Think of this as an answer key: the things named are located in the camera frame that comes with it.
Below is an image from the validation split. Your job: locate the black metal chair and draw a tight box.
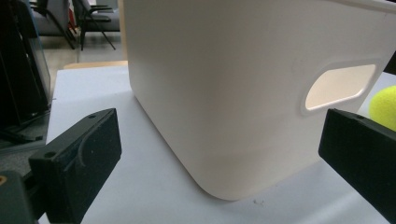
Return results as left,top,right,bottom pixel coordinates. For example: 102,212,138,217
72,0,120,51

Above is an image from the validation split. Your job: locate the grey sofa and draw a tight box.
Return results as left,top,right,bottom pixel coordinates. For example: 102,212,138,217
29,0,78,50

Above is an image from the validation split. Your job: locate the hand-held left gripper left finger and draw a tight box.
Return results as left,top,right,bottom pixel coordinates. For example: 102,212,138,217
28,107,122,224

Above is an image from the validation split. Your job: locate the yellow-green tennis ball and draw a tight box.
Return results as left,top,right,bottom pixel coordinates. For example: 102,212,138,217
368,85,396,133

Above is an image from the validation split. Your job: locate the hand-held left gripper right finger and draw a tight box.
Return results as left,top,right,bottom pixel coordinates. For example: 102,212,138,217
318,107,396,224

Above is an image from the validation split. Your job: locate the black monitor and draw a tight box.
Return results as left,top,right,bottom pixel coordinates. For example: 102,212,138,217
0,0,52,145

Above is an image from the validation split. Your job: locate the white plastic storage bin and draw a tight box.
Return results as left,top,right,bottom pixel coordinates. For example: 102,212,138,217
122,0,396,202

